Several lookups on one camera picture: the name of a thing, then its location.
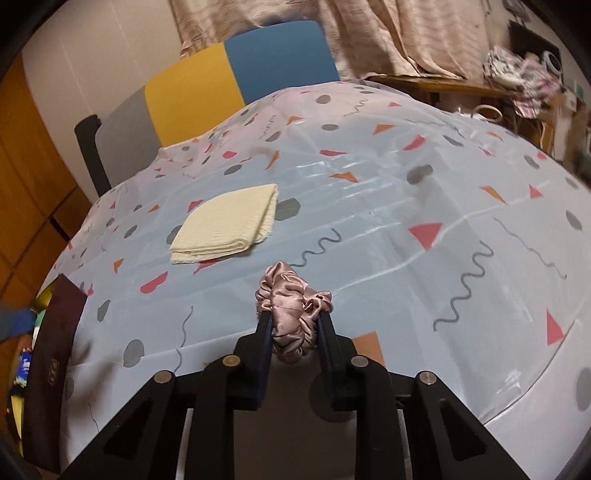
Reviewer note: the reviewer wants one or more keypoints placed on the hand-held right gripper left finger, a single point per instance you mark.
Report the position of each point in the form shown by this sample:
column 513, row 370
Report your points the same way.
column 265, row 355

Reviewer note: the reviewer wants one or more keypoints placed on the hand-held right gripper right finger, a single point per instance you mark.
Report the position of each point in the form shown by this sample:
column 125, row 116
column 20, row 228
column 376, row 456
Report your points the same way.
column 326, row 357

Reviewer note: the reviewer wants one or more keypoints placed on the pink satin scrunchie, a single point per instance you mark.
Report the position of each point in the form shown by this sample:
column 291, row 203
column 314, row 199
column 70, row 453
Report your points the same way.
column 286, row 300

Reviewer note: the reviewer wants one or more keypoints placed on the dark red gold-lined box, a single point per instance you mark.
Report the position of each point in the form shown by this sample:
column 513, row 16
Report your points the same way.
column 51, row 369

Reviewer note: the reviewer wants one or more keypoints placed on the yellow and green sponge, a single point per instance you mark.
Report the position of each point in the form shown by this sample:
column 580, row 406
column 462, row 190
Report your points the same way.
column 40, row 301

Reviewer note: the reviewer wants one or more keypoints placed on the cream folded cloth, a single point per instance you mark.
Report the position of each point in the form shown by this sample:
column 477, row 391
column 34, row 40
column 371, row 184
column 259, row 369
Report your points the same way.
column 221, row 226

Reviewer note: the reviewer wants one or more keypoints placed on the patterned light blue tablecloth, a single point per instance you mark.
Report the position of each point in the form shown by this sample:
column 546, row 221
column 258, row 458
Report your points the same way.
column 369, row 207

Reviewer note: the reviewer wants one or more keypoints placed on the grey yellow blue chair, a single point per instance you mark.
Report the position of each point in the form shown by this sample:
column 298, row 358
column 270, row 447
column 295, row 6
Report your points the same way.
column 194, row 87

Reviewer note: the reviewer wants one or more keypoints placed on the wooden desk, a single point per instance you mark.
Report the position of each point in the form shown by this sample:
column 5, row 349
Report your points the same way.
column 438, row 84

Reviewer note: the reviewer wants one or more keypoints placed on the wooden wardrobe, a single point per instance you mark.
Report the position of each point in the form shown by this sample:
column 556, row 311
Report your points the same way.
column 27, row 161

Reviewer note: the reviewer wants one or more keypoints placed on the beige patterned curtain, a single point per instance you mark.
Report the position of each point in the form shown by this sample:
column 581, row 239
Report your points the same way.
column 369, row 32

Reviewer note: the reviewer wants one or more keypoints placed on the pile of patterned clothes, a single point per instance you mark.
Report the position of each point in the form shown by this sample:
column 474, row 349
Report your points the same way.
column 517, row 74

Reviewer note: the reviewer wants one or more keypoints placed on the black screen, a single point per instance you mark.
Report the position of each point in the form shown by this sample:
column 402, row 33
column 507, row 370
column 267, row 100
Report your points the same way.
column 531, row 39

